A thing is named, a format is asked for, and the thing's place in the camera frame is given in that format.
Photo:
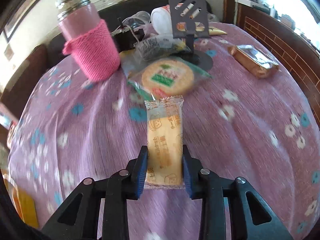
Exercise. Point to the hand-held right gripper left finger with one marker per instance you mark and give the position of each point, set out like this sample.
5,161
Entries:
141,172

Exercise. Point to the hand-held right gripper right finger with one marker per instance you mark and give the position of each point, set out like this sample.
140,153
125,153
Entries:
187,172

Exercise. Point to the long beige cracker packet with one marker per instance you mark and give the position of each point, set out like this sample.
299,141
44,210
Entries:
163,135

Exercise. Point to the yellow cardboard box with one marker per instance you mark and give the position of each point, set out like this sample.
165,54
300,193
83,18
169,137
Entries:
25,205

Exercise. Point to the round cracker packet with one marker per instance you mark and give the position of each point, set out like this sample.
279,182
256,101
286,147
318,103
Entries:
167,76

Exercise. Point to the grey snack packet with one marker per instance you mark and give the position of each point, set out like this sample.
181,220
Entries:
152,46

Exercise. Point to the brown wrapped packet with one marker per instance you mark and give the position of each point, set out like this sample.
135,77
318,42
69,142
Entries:
252,60

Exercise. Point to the pink thermos with knitted sleeve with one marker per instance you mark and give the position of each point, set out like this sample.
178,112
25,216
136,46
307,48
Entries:
95,50

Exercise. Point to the yellow tube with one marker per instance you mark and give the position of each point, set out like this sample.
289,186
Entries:
217,31

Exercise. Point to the black phone stand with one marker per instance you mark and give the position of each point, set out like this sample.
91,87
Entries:
188,27

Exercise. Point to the white cup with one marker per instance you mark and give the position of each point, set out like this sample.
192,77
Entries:
160,20

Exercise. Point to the clear plastic container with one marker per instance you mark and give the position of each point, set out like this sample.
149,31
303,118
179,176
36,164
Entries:
138,17

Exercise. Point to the brown upholstered chair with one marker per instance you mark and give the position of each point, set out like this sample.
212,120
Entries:
27,65

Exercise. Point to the wooden brick-pattern cabinet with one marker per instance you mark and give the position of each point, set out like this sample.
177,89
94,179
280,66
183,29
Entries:
282,45

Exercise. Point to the black sofa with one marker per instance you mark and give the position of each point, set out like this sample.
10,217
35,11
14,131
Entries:
112,10

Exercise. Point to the white ledge strip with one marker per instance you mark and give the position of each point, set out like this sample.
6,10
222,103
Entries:
246,1

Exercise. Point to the small wall plaque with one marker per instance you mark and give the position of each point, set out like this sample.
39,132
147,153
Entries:
8,52

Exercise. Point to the dark picture frame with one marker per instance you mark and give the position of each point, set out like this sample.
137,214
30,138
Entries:
10,28

